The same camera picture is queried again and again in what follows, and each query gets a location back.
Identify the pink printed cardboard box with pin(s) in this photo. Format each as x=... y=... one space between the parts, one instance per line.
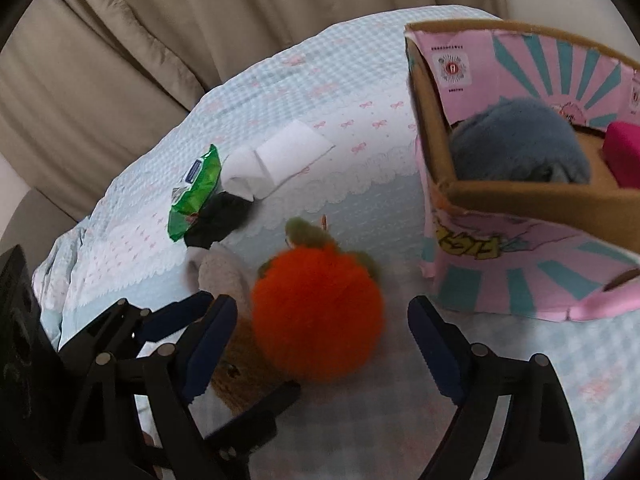
x=500 y=280

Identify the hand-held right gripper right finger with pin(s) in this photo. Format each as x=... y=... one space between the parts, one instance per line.
x=435 y=355

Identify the black cloth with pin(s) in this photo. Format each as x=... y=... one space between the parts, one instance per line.
x=220 y=215

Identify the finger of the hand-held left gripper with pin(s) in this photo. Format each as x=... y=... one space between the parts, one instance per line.
x=255 y=417
x=172 y=312

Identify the white cloth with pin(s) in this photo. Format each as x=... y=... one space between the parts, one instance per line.
x=290 y=150

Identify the grey plush toy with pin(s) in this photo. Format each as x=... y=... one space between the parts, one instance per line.
x=515 y=135

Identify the green wipes packet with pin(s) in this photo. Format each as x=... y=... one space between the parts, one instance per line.
x=197 y=190

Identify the brown plush toy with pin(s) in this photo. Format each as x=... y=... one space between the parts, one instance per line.
x=245 y=360

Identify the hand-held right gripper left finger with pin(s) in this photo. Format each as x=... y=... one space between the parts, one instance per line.
x=209 y=350

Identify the orange plush fruit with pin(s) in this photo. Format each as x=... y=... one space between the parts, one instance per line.
x=315 y=310

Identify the magenta pouch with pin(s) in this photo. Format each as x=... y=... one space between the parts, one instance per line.
x=625 y=155

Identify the beige curtain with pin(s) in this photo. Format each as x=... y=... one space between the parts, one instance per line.
x=150 y=35

